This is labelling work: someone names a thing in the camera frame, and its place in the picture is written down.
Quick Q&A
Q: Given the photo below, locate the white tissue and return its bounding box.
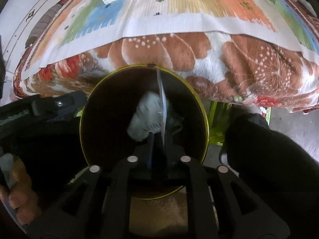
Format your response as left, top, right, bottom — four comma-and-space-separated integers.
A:
128, 92, 169, 141

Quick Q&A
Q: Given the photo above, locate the person's left hand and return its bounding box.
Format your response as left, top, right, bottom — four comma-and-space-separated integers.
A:
1, 155, 42, 225

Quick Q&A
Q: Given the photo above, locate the dark round trash bin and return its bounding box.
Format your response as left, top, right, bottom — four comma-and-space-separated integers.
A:
80, 65, 209, 200

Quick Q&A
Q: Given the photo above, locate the floral brown blanket bed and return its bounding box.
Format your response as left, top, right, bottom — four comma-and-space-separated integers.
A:
10, 0, 319, 112

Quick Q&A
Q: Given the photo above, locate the white bed headboard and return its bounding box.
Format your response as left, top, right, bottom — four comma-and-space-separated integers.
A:
0, 0, 75, 73

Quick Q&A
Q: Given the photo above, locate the striped colourful woven mat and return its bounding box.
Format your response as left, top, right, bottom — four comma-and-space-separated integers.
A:
21, 0, 318, 79

